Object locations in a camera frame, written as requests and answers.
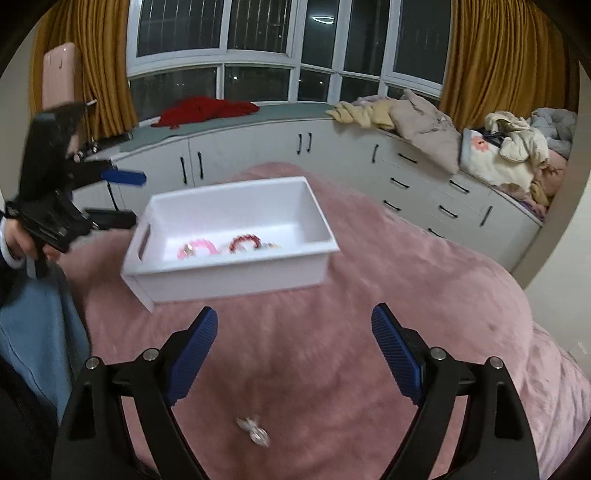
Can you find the person's blue jeans leg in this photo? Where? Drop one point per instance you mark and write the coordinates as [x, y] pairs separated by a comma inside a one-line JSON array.
[[41, 323]]

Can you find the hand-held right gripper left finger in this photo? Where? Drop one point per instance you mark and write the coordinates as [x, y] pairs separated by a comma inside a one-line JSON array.
[[194, 355]]

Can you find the white window seat cabinet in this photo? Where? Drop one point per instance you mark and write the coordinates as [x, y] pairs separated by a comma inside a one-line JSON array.
[[346, 157]]

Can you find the pink folded cloth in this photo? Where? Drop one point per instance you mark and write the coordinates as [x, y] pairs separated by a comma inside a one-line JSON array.
[[551, 180]]

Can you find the pink plush blanket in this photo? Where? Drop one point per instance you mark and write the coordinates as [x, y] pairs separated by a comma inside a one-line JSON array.
[[300, 369]]

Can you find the pale yellow garment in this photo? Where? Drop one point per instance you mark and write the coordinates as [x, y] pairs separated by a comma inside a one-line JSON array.
[[364, 113]]

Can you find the grey blue duvet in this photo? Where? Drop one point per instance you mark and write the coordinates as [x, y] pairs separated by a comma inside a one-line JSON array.
[[556, 124]]

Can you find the cream crumpled cloth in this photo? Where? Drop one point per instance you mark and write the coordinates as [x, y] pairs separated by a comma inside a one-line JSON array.
[[521, 138]]

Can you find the beige garment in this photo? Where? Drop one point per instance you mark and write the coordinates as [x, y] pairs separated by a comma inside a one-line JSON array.
[[429, 129]]

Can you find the person's left hand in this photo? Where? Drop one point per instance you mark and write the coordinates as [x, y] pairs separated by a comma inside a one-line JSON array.
[[21, 240]]

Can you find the white plastic storage box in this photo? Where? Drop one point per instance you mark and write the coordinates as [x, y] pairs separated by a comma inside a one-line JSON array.
[[231, 277]]

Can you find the flower print cream pillow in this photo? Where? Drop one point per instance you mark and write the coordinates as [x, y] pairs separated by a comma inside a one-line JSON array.
[[485, 161]]

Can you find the person's dark clothing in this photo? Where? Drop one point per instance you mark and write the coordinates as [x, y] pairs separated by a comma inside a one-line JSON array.
[[23, 424]]

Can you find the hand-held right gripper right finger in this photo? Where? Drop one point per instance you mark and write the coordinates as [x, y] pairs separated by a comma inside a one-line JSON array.
[[397, 355]]

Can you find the person's left forearm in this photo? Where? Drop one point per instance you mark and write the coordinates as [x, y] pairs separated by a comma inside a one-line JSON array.
[[7, 265]]

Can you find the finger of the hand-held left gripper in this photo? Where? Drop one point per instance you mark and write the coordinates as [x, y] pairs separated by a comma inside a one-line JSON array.
[[122, 177], [113, 219]]

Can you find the silver flower brooch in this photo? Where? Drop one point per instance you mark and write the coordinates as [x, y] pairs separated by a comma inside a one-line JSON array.
[[254, 431]]

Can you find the mustard yellow curtain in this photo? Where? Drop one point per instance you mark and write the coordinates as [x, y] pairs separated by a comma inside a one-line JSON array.
[[498, 55], [101, 60]]

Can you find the red cloth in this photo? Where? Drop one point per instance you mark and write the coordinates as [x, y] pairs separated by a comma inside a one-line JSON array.
[[203, 110]]

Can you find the white framed bay window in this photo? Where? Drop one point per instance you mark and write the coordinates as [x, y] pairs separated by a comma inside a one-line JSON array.
[[258, 46]]

